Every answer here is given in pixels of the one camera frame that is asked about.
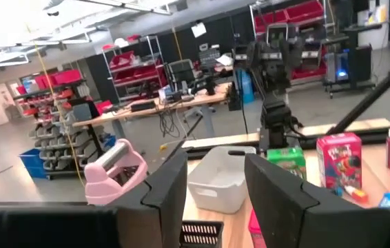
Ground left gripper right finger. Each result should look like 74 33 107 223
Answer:
244 153 387 248

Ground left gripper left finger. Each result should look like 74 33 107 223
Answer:
107 149 189 248

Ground black plastic lattice basket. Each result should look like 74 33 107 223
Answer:
180 220 225 248

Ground green cereal box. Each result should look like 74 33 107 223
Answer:
266 147 308 182

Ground metal shelf with red bins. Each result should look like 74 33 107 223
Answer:
101 34 168 104
249 0 330 85

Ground blue barrel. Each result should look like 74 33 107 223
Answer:
235 68 255 104

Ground white plastic bin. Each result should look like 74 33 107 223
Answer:
187 145 257 214

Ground orange small dropper bottle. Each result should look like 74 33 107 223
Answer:
342 185 370 205

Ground black equipment cart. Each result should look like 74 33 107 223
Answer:
322 43 377 100

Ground white hanging sign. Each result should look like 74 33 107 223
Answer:
190 21 207 39

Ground computer monitor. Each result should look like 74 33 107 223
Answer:
166 59 196 91

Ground wooden desk grey legs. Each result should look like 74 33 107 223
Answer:
72 81 234 138

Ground blue plastic crate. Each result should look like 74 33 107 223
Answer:
18 147 50 180

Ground bin rack red grey bins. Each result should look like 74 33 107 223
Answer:
12 68 113 180

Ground metal box grater pink handle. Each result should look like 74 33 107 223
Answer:
83 138 149 207

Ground yellow extension cable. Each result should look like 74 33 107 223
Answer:
158 138 186 152

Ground black cable bundle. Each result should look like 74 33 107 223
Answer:
158 103 182 138

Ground yellow hanging cord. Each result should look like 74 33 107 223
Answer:
25 23 86 189

